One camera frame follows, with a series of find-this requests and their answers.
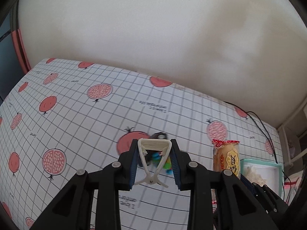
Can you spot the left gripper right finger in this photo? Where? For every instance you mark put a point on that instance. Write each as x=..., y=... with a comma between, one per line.
x=218, y=200

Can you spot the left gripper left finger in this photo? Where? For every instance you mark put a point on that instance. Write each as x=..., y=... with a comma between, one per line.
x=71, y=208

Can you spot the cream lace scrunchie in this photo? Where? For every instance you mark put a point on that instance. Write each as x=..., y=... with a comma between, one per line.
x=251, y=174

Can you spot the orange snack packet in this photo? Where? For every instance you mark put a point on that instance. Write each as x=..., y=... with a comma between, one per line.
x=226, y=156

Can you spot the cream hair claw clip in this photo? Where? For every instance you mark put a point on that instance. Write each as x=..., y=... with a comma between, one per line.
x=152, y=172

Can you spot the pink striped cloth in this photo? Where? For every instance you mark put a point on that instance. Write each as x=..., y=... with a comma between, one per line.
x=291, y=188

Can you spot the teal storage box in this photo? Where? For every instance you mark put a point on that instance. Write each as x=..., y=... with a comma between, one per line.
x=271, y=172

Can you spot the white wooden furniture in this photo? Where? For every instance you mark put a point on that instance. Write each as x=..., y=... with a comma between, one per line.
x=292, y=134

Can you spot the pomegranate grid tablecloth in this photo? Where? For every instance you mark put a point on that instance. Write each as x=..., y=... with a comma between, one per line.
x=62, y=116

